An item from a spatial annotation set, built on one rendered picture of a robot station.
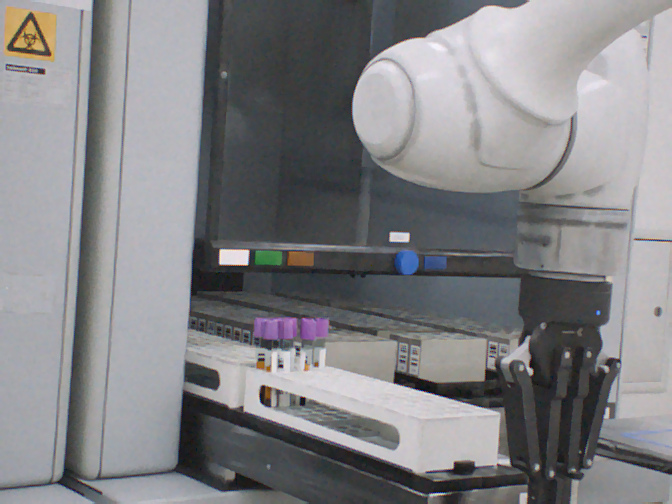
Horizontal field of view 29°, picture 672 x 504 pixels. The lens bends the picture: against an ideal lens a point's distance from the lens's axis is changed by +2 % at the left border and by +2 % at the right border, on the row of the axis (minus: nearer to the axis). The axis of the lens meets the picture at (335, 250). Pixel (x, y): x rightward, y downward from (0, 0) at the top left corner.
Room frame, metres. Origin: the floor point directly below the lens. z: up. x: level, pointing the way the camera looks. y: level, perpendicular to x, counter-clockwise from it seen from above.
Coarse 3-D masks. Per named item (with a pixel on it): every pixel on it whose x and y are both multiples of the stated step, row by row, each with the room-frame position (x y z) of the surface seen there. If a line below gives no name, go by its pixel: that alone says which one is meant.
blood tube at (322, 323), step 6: (318, 318) 1.41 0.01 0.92; (324, 318) 1.41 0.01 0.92; (318, 324) 1.40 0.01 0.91; (324, 324) 1.40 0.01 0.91; (318, 330) 1.40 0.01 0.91; (324, 330) 1.40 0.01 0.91; (318, 336) 1.40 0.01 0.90; (324, 336) 1.40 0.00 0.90; (318, 342) 1.40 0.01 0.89; (324, 342) 1.41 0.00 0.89; (318, 348) 1.41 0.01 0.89; (324, 348) 1.41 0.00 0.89; (318, 354) 1.41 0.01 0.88; (324, 354) 1.41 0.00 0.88; (318, 360) 1.41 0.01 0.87; (324, 360) 1.41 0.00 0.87; (318, 366) 1.41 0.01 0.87; (324, 366) 1.41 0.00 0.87
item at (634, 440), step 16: (640, 416) 1.53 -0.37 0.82; (656, 416) 1.54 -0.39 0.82; (608, 432) 1.40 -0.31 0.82; (624, 432) 1.41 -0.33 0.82; (640, 432) 1.42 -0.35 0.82; (656, 432) 1.43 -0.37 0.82; (608, 448) 1.36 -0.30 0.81; (624, 448) 1.34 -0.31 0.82; (640, 448) 1.33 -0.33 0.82; (656, 448) 1.33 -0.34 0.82; (640, 464) 1.33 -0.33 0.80; (656, 464) 1.31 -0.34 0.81; (576, 480) 1.42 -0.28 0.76; (576, 496) 1.42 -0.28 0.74
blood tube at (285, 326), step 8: (280, 320) 1.36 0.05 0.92; (288, 320) 1.37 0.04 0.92; (280, 328) 1.36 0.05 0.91; (288, 328) 1.36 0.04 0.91; (280, 336) 1.36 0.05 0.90; (288, 336) 1.36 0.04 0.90; (280, 344) 1.36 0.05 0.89; (288, 344) 1.36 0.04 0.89; (280, 352) 1.36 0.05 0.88; (288, 352) 1.36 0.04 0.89; (280, 360) 1.36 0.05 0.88; (288, 360) 1.36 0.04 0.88; (280, 368) 1.36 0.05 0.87; (288, 368) 1.36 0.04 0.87; (280, 392) 1.36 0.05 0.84; (288, 392) 1.36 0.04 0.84; (280, 400) 1.36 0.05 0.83; (288, 400) 1.36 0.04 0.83
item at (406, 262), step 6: (402, 252) 1.55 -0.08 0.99; (408, 252) 1.55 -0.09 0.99; (414, 252) 1.56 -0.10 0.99; (396, 258) 1.55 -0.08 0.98; (402, 258) 1.55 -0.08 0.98; (408, 258) 1.55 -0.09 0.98; (414, 258) 1.56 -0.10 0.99; (396, 264) 1.55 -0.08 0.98; (402, 264) 1.55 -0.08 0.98; (408, 264) 1.55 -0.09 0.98; (414, 264) 1.56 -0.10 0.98; (402, 270) 1.55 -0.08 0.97; (408, 270) 1.55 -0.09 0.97; (414, 270) 1.56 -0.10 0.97
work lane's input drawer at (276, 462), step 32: (192, 416) 1.43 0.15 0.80; (224, 416) 1.39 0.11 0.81; (256, 416) 1.35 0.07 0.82; (192, 448) 1.42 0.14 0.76; (224, 448) 1.37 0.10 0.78; (256, 448) 1.32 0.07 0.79; (288, 448) 1.27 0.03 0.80; (320, 448) 1.25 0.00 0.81; (288, 480) 1.27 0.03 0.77; (320, 480) 1.23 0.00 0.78; (352, 480) 1.19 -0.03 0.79; (384, 480) 1.15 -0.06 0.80; (416, 480) 1.13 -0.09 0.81; (448, 480) 1.12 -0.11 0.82; (480, 480) 1.15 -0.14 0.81; (512, 480) 1.17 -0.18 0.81
